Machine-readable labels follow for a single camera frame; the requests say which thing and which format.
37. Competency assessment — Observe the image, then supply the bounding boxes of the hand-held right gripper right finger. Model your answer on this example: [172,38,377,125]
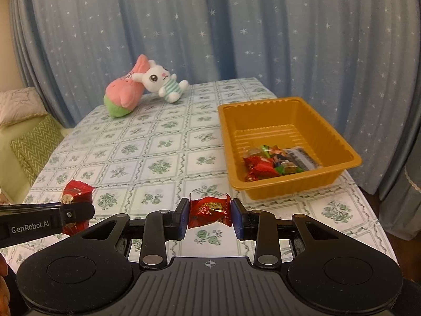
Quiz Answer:
[230,198,341,270]

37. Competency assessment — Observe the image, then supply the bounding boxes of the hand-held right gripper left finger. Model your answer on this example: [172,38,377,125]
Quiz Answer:
[81,198,191,270]

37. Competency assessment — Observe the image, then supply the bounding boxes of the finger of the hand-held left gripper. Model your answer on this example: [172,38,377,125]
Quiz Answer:
[59,201,96,230]

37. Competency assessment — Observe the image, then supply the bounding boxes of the red candy white lettering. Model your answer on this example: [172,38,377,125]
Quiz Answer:
[62,180,96,236]

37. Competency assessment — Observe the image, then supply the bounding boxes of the red candy gold print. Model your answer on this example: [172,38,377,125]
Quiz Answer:
[187,194,232,229]

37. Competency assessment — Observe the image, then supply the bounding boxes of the red candy white emblem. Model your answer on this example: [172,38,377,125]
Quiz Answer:
[244,166,278,183]

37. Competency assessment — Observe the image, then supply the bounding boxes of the large shiny red candy wrapper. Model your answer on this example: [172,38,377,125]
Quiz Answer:
[244,155,275,172]

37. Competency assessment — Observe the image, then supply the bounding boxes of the multicoloured dark candy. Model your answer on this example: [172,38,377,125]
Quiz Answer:
[273,150,290,167]

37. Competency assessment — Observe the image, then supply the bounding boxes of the clear packet dark snack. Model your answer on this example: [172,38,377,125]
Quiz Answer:
[286,146,323,172]

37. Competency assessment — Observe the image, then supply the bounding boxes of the orange plastic tray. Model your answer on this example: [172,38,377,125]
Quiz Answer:
[218,97,362,201]

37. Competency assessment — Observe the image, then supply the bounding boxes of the person's left hand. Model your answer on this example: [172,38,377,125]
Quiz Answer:
[0,260,10,316]

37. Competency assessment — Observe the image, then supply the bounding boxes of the pale green sofa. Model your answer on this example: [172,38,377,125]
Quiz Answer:
[0,115,69,205]

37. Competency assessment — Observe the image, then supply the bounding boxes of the green zigzag cushion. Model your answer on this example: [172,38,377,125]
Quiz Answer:
[9,115,64,188]

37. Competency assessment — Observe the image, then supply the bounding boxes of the white pillow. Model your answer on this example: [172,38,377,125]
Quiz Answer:
[0,86,48,127]

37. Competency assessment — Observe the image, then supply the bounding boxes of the pink and green plush toy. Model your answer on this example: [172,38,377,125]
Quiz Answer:
[103,54,148,119]

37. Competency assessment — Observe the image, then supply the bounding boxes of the white rabbit plush toy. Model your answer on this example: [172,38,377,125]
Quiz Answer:
[132,60,189,103]

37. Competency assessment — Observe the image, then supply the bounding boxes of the blue star print curtain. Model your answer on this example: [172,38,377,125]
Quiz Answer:
[10,0,421,201]

